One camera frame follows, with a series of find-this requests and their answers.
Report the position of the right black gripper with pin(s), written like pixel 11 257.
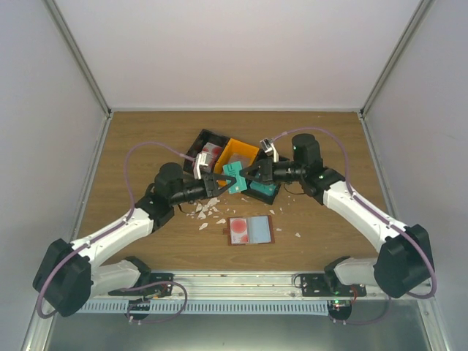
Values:
pixel 264 167

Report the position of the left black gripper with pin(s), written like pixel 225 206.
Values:
pixel 210 183

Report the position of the brown leather card holder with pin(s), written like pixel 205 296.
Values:
pixel 260 230

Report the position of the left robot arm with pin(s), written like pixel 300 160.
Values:
pixel 71 273

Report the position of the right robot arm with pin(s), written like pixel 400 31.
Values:
pixel 404 263

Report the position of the teal card stack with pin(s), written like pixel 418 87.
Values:
pixel 264 189

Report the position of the black bin with teal cards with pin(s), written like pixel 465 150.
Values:
pixel 259 180

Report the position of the red circle card stack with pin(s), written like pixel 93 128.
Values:
pixel 212 151

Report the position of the black bin with red cards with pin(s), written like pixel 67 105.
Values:
pixel 206 136

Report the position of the orange bin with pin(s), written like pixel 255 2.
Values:
pixel 236 149

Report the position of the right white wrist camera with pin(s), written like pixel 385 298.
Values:
pixel 268 146

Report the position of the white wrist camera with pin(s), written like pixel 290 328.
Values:
pixel 203 164
pixel 268 146

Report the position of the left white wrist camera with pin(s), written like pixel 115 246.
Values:
pixel 203 164

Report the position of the aluminium rail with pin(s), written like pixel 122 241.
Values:
pixel 267 286

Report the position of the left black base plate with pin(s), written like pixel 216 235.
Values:
pixel 140 300

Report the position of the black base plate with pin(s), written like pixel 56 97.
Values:
pixel 340 298
pixel 140 300

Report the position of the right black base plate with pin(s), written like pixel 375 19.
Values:
pixel 340 298

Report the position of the grey slotted cable duct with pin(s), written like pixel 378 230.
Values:
pixel 113 306

